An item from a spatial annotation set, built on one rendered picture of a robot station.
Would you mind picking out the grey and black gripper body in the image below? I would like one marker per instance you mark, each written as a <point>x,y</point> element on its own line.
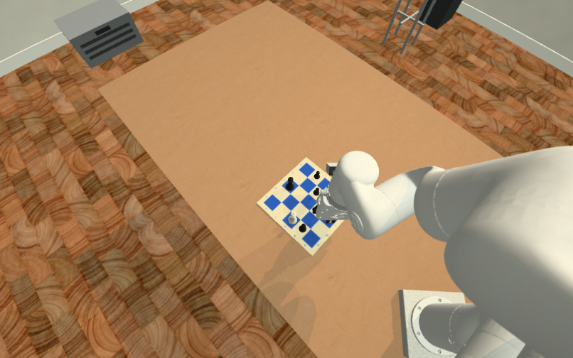
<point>325,211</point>

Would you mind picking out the blue and cream chessboard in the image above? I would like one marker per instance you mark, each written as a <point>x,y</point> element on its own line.
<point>279,202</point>

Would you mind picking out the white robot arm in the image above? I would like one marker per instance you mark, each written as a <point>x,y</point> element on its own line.
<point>512,256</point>

